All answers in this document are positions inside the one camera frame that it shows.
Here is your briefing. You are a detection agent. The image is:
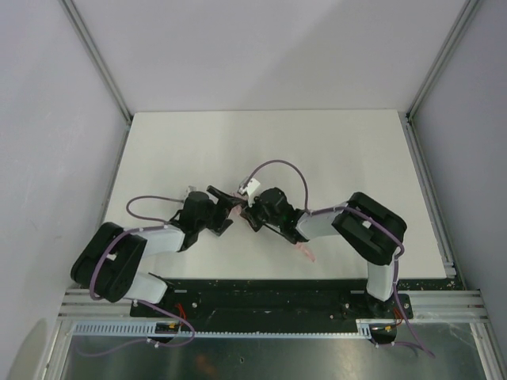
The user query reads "pink folding umbrella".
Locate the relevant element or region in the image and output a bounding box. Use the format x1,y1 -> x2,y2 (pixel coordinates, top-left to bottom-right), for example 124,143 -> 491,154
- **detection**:
231,192 -> 316,263

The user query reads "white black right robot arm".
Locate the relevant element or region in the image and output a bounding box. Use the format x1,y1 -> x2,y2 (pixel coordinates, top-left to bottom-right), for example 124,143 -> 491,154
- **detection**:
240,188 -> 407,306

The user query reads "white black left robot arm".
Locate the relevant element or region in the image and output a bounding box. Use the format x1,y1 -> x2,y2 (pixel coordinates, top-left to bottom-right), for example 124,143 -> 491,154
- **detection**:
71,186 -> 248,304

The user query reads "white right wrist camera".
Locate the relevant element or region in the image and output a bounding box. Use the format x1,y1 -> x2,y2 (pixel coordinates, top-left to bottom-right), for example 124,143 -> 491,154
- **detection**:
238,178 -> 261,200

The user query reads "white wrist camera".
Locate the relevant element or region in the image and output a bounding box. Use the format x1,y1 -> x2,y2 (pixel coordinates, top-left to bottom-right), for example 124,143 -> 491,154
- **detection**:
183,185 -> 198,202
238,178 -> 261,200

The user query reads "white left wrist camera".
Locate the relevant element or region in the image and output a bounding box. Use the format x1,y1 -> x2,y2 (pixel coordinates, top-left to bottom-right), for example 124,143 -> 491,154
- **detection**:
183,185 -> 198,202

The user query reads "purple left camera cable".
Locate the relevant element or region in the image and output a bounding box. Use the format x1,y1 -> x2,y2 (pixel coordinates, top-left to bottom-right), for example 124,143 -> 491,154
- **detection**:
89,196 -> 187,302

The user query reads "purple camera cable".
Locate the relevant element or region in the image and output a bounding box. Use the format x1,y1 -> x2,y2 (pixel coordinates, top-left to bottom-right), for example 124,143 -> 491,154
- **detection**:
243,159 -> 436,359
89,196 -> 187,302

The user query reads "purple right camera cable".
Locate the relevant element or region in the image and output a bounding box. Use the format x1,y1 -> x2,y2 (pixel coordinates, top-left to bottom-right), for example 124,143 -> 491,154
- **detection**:
243,159 -> 436,359

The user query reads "grey slotted cable duct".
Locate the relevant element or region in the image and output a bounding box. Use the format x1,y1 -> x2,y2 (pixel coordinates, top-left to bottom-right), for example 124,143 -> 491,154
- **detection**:
71,319 -> 375,342

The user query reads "aluminium corner post left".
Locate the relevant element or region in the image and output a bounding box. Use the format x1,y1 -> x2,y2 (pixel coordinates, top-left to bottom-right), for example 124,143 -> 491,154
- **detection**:
59,0 -> 133,126

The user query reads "aluminium corner post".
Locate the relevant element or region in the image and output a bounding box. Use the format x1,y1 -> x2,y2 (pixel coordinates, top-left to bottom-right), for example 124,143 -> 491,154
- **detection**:
59,0 -> 133,126
406,0 -> 483,123

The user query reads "aluminium corner post right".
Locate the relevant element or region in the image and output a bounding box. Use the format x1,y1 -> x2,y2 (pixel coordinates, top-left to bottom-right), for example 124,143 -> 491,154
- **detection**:
406,0 -> 483,123

